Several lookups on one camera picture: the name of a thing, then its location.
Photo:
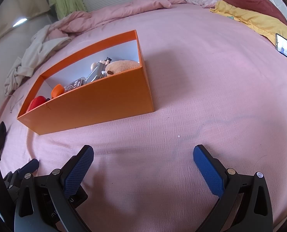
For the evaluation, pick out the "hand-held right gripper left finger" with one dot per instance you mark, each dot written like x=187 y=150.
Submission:
x=79 y=169

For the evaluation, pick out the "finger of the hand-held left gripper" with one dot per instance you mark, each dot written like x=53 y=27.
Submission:
x=29 y=165
x=1 y=135

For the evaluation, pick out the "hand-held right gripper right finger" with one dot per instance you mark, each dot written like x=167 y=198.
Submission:
x=207 y=171

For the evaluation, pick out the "red case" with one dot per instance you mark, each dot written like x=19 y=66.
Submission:
x=35 y=101

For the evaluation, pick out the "orange cardboard box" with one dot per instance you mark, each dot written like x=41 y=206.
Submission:
x=97 y=106

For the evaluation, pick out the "orange plastic toy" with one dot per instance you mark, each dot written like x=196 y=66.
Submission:
x=57 y=90

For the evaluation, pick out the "beige plush toy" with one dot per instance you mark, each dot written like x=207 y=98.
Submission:
x=121 y=66

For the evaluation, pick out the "pink bed sheet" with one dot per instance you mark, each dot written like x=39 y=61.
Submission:
x=206 y=89

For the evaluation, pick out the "cream crumpled cloth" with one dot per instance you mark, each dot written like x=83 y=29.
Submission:
x=34 y=53

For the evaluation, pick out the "beige curtain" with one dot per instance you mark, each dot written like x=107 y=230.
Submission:
x=12 y=7

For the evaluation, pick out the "yellow pillow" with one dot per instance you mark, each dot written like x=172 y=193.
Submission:
x=254 y=21

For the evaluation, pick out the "pink duvet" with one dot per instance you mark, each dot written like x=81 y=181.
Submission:
x=109 y=12

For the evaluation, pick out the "pink floral pillow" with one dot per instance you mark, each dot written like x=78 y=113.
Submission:
x=201 y=0

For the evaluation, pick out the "maroon pillow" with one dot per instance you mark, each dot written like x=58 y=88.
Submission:
x=249 y=0

